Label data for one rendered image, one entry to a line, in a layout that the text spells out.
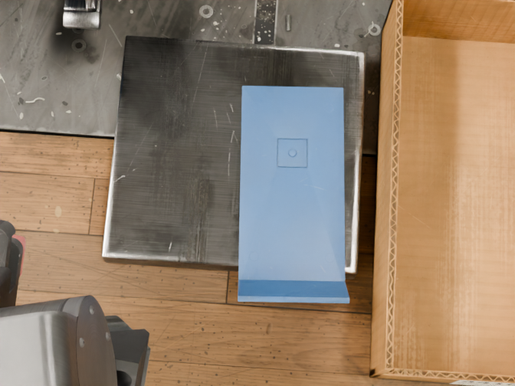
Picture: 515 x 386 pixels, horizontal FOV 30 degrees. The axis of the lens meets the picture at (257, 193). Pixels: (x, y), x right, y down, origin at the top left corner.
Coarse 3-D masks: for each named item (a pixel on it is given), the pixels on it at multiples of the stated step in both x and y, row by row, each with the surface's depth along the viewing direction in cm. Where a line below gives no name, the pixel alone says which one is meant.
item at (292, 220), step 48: (288, 96) 66; (336, 96) 66; (336, 144) 65; (240, 192) 64; (288, 192) 64; (336, 192) 64; (240, 240) 64; (288, 240) 64; (336, 240) 64; (240, 288) 61; (288, 288) 61; (336, 288) 62
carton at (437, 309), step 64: (448, 0) 64; (512, 0) 63; (384, 64) 67; (448, 64) 69; (512, 64) 69; (384, 128) 65; (448, 128) 68; (512, 128) 68; (384, 192) 63; (448, 192) 67; (512, 192) 67; (384, 256) 60; (448, 256) 65; (512, 256) 66; (384, 320) 59; (448, 320) 64; (512, 320) 64; (512, 384) 61
